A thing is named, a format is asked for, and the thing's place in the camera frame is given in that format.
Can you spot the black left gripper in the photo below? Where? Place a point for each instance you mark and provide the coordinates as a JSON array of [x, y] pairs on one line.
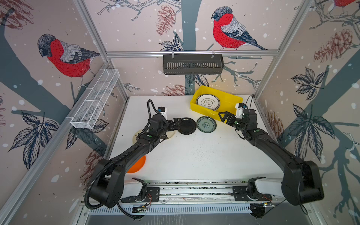
[[176, 125]]

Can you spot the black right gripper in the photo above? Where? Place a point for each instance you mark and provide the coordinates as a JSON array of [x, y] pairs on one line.
[[230, 116]]

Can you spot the cream plate black flower pattern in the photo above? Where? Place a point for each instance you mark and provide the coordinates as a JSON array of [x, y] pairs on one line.
[[170, 134]]

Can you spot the black round plate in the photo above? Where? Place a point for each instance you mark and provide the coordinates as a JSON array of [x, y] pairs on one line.
[[187, 126]]

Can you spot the yellow plastic bin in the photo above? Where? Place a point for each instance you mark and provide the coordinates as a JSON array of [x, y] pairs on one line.
[[227, 100]]

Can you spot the teal patterned small plate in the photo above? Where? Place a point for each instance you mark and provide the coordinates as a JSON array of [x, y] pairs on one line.
[[206, 124]]

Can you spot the white plate thin green rim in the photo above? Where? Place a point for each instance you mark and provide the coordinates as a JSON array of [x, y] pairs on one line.
[[208, 101]]

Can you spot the cream plate red seal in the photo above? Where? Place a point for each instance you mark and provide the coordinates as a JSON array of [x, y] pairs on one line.
[[135, 136]]

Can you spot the orange plate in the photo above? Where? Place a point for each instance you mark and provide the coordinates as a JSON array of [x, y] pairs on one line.
[[138, 165]]

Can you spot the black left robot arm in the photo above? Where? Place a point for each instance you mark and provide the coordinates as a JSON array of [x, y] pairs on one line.
[[108, 185]]

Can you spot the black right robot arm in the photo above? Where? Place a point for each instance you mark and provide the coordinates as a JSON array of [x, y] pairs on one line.
[[301, 182]]

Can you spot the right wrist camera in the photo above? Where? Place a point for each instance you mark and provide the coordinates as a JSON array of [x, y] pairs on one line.
[[240, 107]]

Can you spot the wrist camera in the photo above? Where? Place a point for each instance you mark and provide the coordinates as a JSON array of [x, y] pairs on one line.
[[240, 107], [162, 111]]

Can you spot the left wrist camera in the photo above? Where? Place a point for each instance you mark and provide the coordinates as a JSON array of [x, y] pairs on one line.
[[162, 111]]

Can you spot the black hanging wire basket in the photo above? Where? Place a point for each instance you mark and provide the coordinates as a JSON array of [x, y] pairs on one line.
[[193, 64]]

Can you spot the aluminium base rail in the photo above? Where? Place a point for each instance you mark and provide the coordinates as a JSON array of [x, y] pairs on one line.
[[181, 198]]

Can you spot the white wire mesh basket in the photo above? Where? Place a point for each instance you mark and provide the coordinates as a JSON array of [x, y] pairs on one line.
[[90, 110]]

